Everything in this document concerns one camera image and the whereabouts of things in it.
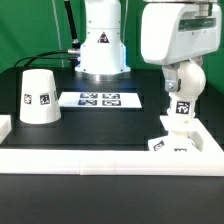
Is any white lamp bulb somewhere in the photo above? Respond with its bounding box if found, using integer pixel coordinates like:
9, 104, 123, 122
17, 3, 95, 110
167, 62, 206, 120

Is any white lamp shade cone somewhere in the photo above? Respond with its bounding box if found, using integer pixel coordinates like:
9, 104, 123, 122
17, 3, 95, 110
20, 69, 61, 124

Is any white marker tag sheet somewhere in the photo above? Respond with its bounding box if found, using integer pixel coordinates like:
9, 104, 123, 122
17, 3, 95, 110
59, 92, 141, 108

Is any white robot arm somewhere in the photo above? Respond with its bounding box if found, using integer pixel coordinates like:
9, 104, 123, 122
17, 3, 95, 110
76, 0, 222, 92

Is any grey thin cable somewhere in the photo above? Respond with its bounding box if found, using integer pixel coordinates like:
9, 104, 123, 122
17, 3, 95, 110
51, 0, 65, 69

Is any white foam border frame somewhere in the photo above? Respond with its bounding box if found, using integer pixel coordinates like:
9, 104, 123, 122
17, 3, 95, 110
0, 119, 224, 176

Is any black cable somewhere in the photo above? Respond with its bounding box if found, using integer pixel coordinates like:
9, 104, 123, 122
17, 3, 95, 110
13, 49, 83, 69

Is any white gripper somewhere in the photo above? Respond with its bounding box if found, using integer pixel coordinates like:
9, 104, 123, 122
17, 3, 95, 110
141, 1, 222, 92

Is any white lamp base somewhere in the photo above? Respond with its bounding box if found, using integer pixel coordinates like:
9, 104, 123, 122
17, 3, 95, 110
147, 114, 203, 154

